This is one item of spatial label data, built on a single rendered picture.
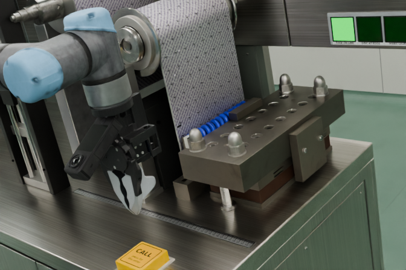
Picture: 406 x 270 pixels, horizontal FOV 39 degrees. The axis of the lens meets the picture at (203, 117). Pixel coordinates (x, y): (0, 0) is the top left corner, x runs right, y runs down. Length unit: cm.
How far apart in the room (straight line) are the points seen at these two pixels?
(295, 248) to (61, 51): 61
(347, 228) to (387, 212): 148
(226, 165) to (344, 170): 31
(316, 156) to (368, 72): 282
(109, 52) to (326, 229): 63
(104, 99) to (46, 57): 14
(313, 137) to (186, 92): 29
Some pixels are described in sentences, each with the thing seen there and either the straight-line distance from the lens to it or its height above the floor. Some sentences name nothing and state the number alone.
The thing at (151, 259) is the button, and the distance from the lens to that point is 106.
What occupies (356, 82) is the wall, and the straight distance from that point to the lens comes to 413.
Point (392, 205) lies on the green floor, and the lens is 288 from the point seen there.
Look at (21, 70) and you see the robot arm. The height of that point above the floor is 133.
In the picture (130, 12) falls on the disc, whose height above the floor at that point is 131.
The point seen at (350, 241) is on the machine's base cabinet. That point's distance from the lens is 139.
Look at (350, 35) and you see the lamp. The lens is 127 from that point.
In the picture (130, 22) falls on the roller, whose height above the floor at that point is 130.
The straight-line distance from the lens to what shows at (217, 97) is 131.
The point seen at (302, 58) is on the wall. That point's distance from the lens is 429.
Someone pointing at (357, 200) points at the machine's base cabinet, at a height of 79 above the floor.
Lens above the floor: 150
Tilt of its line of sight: 21 degrees down
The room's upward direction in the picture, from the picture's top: 12 degrees counter-clockwise
